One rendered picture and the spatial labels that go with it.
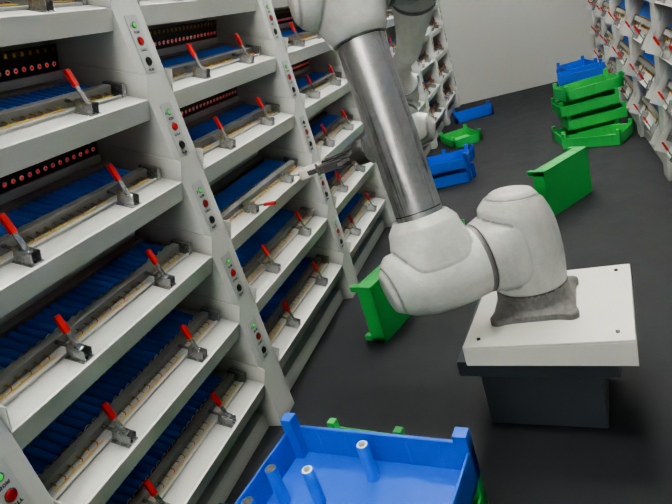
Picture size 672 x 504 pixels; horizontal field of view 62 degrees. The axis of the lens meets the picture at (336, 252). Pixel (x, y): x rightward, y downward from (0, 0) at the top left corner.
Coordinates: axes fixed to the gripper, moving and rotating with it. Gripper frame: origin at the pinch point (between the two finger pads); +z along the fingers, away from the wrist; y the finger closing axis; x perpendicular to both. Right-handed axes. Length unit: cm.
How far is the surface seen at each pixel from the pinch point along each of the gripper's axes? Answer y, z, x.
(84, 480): -107, 12, -19
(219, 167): -36.5, 5.5, 15.2
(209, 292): -54, 13, -11
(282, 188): -6.3, 8.4, -1.0
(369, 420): -53, -11, -57
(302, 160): 15.7, 8.8, 1.8
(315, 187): 15.9, 8.7, -8.8
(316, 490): -108, -33, -24
